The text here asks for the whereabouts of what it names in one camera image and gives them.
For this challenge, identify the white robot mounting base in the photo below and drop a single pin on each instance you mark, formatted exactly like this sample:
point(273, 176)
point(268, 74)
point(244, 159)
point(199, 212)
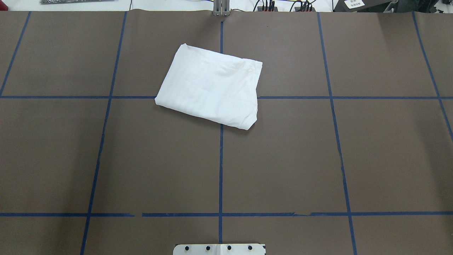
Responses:
point(220, 249)

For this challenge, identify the white printed long-sleeve shirt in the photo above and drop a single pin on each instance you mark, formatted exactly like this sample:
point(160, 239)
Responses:
point(214, 86)

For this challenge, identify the aluminium frame post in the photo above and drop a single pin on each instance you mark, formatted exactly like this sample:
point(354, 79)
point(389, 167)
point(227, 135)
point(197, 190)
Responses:
point(221, 7)

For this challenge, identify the near orange black connector box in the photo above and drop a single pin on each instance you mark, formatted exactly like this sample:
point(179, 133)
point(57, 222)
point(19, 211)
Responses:
point(305, 6)

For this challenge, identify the far orange black connector box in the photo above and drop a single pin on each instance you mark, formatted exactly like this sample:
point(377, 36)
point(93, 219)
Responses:
point(267, 6)

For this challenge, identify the orange black connector box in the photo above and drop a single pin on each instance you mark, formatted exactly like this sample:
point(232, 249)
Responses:
point(267, 6)
point(305, 6)

